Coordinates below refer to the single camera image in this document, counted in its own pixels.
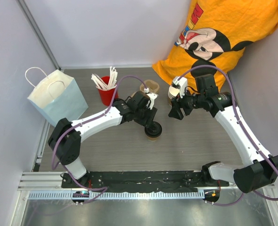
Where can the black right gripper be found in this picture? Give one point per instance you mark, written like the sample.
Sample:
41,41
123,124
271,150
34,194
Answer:
175,112

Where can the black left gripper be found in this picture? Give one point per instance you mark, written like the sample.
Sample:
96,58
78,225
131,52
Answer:
150,115

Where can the black coffee cup lid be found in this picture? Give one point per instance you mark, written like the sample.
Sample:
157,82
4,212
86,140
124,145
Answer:
154,130

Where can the light blue paper bag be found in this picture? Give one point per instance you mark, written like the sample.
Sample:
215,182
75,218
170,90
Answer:
57,96

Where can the brown paper cup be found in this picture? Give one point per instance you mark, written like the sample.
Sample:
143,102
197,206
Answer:
152,138

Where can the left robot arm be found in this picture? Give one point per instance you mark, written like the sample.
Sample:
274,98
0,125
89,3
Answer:
67,136

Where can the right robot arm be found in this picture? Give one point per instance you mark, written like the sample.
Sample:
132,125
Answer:
259,168

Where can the stack of paper cups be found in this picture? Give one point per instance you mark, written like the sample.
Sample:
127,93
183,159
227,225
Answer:
172,93

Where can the stack of cardboard cup carriers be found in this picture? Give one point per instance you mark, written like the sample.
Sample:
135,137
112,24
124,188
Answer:
149,86

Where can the red straw holder cup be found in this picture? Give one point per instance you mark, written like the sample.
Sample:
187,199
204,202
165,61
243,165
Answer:
106,95

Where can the orange Mickey Mouse cloth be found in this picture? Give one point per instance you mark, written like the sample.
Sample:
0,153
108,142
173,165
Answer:
215,35

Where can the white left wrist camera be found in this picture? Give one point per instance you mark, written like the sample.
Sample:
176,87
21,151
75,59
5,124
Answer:
152,98

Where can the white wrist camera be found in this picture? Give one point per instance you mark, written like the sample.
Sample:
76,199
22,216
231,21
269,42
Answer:
180,83
152,98

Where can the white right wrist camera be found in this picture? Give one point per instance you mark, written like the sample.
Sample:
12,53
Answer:
180,83

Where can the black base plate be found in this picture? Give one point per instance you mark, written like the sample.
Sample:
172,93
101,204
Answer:
130,185

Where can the aluminium frame rail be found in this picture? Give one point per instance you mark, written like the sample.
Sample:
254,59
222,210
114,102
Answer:
39,35

